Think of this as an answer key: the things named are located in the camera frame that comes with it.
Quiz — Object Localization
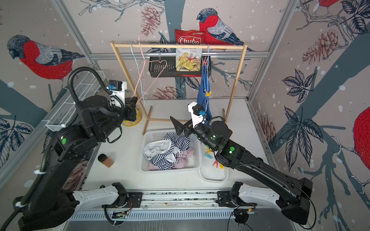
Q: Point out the wooden clothes rack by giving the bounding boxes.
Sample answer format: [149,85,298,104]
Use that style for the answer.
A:
[110,41,248,135]

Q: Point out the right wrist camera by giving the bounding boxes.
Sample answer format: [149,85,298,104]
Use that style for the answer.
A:
[188,102,206,128]

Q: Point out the white wire mesh shelf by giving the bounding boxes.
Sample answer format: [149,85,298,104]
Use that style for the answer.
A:
[44,71,101,132]

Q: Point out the pink tank top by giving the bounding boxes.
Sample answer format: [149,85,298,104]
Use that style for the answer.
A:
[148,148,195,171]

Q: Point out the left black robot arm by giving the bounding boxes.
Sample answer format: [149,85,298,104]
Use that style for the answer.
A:
[1,67,138,231]

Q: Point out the striped tank top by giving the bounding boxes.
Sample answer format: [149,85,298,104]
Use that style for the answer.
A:
[142,132,191,170]

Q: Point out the brown box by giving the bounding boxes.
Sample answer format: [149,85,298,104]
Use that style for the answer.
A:
[98,154,114,167]

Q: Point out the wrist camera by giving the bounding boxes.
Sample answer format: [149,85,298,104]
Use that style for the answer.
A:
[188,102,206,128]
[108,80,127,108]

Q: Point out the blue tank top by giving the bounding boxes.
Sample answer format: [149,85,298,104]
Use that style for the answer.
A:
[197,65,213,120]

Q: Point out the white perforated basket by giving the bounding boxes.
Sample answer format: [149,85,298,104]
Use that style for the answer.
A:
[139,129,201,174]

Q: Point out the white plastic tray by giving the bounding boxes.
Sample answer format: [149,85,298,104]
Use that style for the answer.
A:
[199,144,229,183]

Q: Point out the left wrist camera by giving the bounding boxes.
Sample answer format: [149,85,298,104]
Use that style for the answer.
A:
[108,80,127,108]

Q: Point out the pink wire hanger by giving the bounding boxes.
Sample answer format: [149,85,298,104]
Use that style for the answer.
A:
[133,32,168,103]

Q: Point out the black wall basket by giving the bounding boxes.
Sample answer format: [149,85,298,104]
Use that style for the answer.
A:
[148,56,202,78]

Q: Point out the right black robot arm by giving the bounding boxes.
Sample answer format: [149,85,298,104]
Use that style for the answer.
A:
[170,117,314,225]

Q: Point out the white wire hanger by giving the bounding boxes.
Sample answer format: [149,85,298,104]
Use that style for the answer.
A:
[130,44,146,105]

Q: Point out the red chips bag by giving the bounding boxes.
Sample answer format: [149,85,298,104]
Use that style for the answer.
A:
[175,29,204,77]

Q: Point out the yellow steamer with buns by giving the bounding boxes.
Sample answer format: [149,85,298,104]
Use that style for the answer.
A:
[122,108,143,127]

